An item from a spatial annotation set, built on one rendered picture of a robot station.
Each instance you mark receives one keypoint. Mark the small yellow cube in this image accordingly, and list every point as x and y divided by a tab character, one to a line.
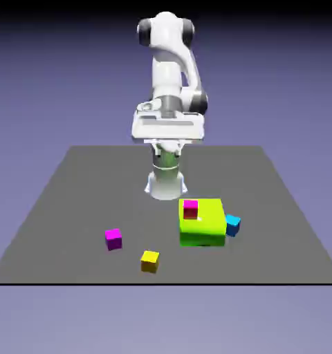
150	262

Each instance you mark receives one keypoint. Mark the large lime green box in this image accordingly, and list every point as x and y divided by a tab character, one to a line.
210	221

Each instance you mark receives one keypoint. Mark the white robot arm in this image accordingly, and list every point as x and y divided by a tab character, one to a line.
168	44

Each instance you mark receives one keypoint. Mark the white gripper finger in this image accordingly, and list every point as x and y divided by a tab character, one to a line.
156	148
178	149

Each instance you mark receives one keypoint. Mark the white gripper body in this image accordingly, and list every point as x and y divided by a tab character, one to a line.
167	130

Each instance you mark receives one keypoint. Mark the small pink red cube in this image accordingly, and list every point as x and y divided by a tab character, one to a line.
190	210

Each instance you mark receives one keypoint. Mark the small magenta cube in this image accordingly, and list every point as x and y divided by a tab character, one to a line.
114	240

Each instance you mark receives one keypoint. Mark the small blue cube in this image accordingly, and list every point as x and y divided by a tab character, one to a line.
233	225

